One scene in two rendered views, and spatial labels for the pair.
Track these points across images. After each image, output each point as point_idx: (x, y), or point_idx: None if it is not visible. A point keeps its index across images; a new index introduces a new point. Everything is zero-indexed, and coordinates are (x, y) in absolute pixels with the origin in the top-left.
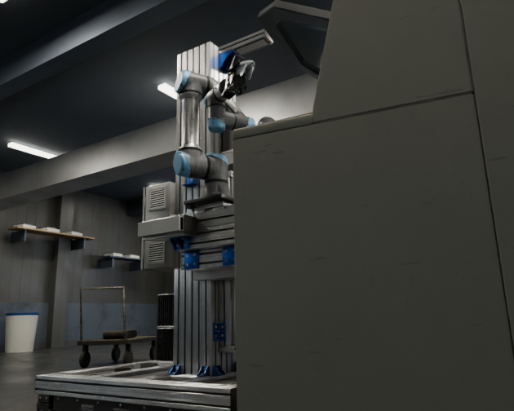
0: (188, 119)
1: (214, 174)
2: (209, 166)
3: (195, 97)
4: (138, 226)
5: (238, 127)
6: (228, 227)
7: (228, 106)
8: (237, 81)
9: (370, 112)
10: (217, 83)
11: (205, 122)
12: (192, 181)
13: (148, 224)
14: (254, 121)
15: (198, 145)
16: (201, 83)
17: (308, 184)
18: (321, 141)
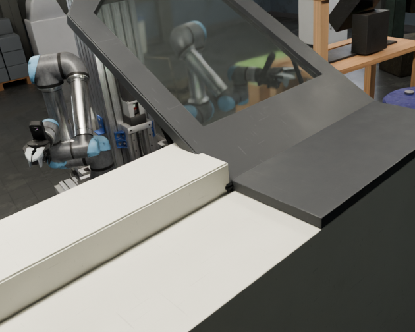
0: (51, 116)
1: (92, 165)
2: (84, 161)
3: (51, 91)
4: (55, 188)
5: (80, 158)
6: None
7: (74, 119)
8: (35, 161)
9: None
10: (70, 67)
11: (95, 70)
12: (101, 127)
13: (58, 193)
14: (95, 149)
15: (70, 139)
16: (51, 74)
17: None
18: None
